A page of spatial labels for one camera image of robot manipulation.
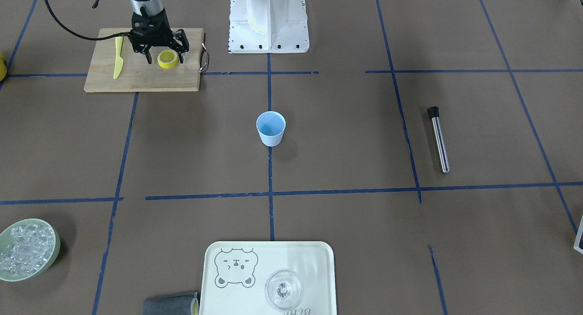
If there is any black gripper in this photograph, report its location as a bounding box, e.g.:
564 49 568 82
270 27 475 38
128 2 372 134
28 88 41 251
128 12 189 64

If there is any steel muddler black tip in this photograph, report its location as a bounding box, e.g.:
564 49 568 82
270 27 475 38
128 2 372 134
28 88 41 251
427 106 450 174

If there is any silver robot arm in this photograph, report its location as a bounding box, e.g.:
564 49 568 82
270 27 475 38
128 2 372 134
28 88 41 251
128 0 189 64

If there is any light blue paper cup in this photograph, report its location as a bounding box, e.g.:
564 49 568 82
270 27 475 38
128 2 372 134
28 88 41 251
256 111 286 147

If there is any whole yellow lemon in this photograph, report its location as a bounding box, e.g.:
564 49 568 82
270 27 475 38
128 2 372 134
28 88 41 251
0 52 8 82

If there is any bamboo cutting board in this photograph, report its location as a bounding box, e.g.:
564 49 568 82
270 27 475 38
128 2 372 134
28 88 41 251
84 27 208 92

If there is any yellow plastic knife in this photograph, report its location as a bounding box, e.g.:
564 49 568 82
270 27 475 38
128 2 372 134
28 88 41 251
113 36 124 79

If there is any cream bear tray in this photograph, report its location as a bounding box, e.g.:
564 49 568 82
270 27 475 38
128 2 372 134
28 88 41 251
199 242 338 315

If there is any green bowl of ice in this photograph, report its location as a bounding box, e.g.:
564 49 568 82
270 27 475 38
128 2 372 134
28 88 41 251
0 218 61 282

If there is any grey folded cloth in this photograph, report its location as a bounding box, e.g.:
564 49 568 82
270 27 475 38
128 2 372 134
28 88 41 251
142 291 199 315

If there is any clear wine glass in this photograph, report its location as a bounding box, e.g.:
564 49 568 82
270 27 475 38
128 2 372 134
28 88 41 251
264 269 304 311

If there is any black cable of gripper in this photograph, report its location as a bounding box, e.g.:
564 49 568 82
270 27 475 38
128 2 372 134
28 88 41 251
42 0 133 41

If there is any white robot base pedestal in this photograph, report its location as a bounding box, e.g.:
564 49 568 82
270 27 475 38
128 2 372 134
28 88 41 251
228 0 310 54

